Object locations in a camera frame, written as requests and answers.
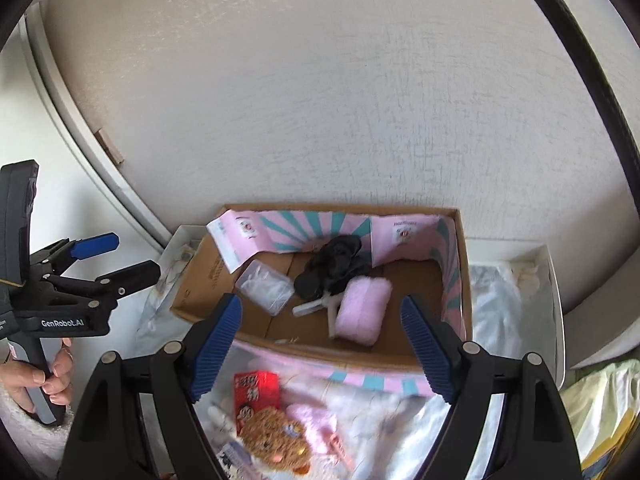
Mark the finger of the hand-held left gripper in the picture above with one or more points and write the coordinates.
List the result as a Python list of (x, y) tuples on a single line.
[(130, 272), (95, 246)]

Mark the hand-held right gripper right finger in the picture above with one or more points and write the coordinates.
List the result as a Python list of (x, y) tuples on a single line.
[(425, 345)]

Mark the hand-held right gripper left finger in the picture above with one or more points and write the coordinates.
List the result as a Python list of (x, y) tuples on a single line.
[(215, 345)]

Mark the red milk carton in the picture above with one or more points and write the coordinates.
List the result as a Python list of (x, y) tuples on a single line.
[(255, 395)]

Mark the pink striped cardboard box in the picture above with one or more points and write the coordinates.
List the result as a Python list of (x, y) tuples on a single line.
[(400, 280)]

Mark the pink fuzzy sock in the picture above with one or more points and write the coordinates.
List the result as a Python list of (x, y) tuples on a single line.
[(312, 417), (362, 310)]

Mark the clear plastic bag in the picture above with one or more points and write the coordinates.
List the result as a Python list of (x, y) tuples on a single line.
[(265, 287)]

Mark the white plastic clip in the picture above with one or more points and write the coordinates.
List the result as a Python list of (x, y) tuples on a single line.
[(312, 306)]

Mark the brown plush toy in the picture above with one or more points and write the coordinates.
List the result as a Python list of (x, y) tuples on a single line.
[(270, 435)]

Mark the white printed tissue pack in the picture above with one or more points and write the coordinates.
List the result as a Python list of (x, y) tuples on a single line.
[(237, 462)]

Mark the black scrunchie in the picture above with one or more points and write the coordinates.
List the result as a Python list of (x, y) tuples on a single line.
[(330, 265)]

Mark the white desktop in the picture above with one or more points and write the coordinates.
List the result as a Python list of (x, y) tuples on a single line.
[(556, 320)]

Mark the person's left hand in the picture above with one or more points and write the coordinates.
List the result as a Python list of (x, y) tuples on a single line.
[(25, 380)]

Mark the floral blue cloth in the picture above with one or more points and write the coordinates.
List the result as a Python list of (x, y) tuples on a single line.
[(500, 335)]

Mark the grey headboard cushion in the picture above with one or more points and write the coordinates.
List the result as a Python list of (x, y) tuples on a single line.
[(605, 330)]

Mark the floral yellow blanket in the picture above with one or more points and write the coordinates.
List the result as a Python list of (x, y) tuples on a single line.
[(600, 410)]

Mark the white door frame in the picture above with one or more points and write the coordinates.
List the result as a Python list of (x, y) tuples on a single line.
[(75, 110)]

